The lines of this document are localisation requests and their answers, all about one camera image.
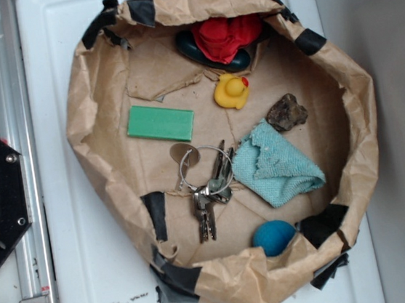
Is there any dark green oval dish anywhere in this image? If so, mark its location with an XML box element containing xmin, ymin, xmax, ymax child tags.
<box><xmin>175</xmin><ymin>31</ymin><xmax>251</xmax><ymax>73</ymax></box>

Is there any white tray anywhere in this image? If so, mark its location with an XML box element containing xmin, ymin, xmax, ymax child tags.
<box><xmin>16</xmin><ymin>0</ymin><xmax>385</xmax><ymax>303</ymax></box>

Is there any silver wire key ring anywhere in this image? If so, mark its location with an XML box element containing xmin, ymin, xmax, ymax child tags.
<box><xmin>171</xmin><ymin>142</ymin><xmax>236</xmax><ymax>200</ymax></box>

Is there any aluminium profile rail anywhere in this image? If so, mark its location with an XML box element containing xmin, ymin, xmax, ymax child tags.
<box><xmin>0</xmin><ymin>0</ymin><xmax>60</xmax><ymax>303</ymax></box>

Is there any red crumpled cloth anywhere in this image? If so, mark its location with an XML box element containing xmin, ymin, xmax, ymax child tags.
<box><xmin>191</xmin><ymin>13</ymin><xmax>263</xmax><ymax>64</ymax></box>

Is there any yellow rubber duck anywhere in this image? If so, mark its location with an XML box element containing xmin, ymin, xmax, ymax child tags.
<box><xmin>214</xmin><ymin>73</ymin><xmax>250</xmax><ymax>110</ymax></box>

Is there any silver key bunch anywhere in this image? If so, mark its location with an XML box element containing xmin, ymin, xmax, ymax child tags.
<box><xmin>193</xmin><ymin>140</ymin><xmax>234</xmax><ymax>243</ymax></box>

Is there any grey brown rock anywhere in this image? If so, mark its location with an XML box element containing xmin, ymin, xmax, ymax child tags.
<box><xmin>265</xmin><ymin>93</ymin><xmax>308</xmax><ymax>132</ymax></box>

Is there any brown paper bag bin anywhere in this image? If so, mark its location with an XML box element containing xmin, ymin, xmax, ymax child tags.
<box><xmin>66</xmin><ymin>0</ymin><xmax>379</xmax><ymax>303</ymax></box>

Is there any green rectangular block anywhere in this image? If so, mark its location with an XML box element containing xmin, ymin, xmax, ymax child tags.
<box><xmin>127</xmin><ymin>105</ymin><xmax>194</xmax><ymax>142</ymax></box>

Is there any light blue cloth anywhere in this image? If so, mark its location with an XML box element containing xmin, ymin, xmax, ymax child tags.
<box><xmin>232</xmin><ymin>119</ymin><xmax>326</xmax><ymax>208</ymax></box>

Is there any blue ball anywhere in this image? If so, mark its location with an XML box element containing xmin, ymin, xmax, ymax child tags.
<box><xmin>252</xmin><ymin>219</ymin><xmax>296</xmax><ymax>257</ymax></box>

